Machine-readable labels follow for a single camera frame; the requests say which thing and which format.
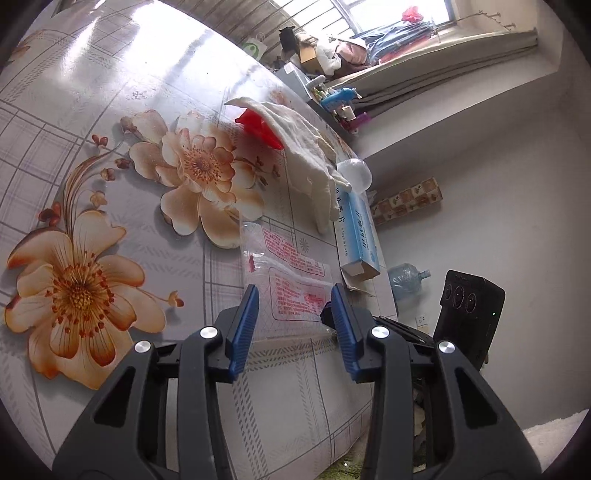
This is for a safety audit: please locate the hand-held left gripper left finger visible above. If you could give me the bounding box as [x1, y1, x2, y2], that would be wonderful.
[52, 284, 262, 480]

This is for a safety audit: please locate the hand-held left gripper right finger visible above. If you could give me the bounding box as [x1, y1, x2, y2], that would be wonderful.
[330, 283, 541, 480]

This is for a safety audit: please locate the clear bag with red print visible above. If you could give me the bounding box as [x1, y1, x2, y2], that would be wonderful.
[240, 222, 340, 342]

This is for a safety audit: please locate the blue and white carton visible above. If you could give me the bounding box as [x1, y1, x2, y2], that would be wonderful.
[333, 185, 382, 283]

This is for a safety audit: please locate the translucent white plastic bag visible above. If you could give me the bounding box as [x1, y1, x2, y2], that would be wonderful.
[335, 158, 373, 191]

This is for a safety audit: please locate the white cloth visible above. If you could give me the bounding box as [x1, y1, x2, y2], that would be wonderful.
[224, 96, 354, 232]

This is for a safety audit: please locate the red plastic bag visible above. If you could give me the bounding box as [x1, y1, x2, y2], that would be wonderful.
[235, 108, 284, 151]

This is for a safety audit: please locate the blue water jug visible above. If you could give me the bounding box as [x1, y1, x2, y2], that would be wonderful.
[388, 263, 432, 301]

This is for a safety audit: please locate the patterned tile roll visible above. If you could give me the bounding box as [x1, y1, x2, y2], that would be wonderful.
[369, 178, 444, 227]

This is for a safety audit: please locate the green and white fluffy rug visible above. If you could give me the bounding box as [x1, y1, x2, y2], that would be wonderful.
[522, 408, 589, 467]

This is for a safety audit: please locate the floral table cover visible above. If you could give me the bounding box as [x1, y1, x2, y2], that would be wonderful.
[0, 0, 398, 472]

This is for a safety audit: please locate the blue bottle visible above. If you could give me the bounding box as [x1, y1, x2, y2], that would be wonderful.
[321, 87, 361, 109]

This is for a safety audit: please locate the grey cabinet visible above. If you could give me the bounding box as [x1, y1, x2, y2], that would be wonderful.
[277, 62, 370, 153]

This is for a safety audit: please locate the grey curtain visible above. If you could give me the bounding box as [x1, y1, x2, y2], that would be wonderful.
[332, 28, 541, 121]

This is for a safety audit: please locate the cardboard box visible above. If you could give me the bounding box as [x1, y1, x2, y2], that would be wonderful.
[298, 41, 324, 72]

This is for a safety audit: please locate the white bag with green logo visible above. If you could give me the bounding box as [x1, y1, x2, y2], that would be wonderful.
[245, 32, 269, 58]

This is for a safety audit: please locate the blue cloth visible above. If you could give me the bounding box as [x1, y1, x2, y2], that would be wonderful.
[367, 18, 437, 61]

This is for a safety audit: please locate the metal railing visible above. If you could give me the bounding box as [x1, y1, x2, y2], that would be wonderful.
[217, 0, 352, 56]

